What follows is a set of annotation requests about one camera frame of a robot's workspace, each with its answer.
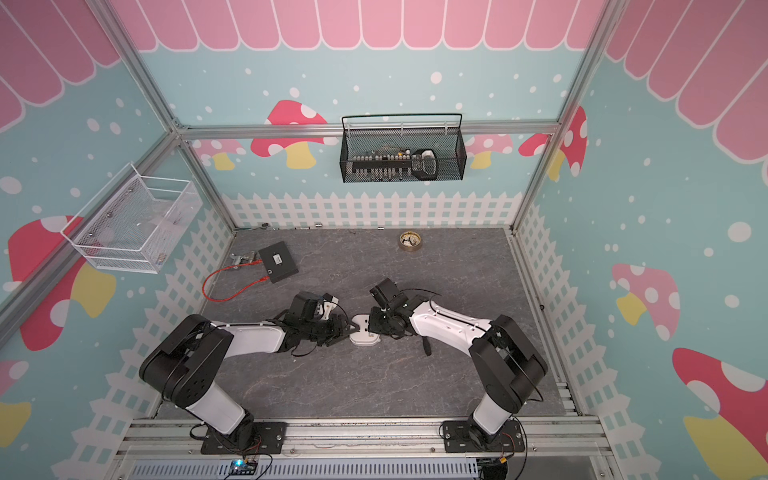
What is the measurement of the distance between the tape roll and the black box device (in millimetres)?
414

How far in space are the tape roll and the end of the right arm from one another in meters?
0.43

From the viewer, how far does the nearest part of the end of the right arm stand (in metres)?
0.64

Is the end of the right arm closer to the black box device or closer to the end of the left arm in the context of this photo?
the end of the left arm

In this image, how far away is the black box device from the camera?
107cm

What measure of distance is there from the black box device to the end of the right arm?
445mm

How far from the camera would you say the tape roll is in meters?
1.18

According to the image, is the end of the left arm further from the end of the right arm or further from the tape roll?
the tape roll
